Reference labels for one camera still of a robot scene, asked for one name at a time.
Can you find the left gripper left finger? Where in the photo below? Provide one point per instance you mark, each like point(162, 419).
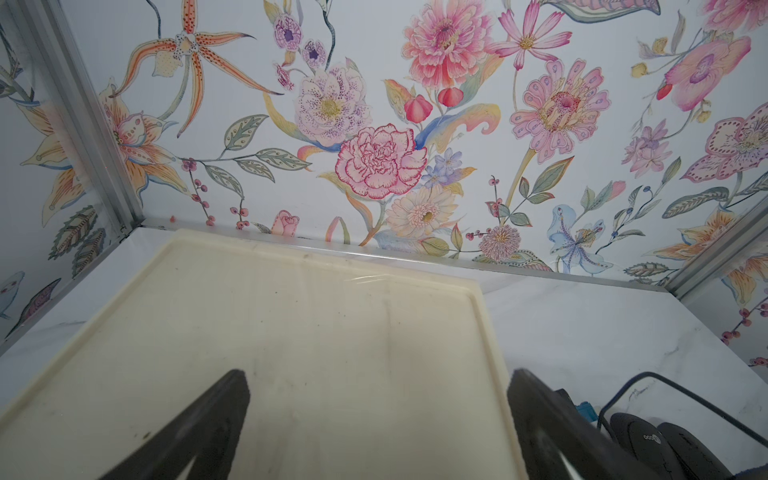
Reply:
point(201, 441)

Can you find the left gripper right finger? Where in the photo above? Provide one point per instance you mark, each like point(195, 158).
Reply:
point(555, 439)

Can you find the black Lecoo mouse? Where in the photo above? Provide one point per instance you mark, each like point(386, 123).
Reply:
point(646, 443)
point(696, 460)

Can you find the cream drawer cabinet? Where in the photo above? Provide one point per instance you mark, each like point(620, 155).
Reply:
point(355, 370)

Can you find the left aluminium corner post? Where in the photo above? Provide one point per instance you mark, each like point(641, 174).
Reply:
point(51, 45)

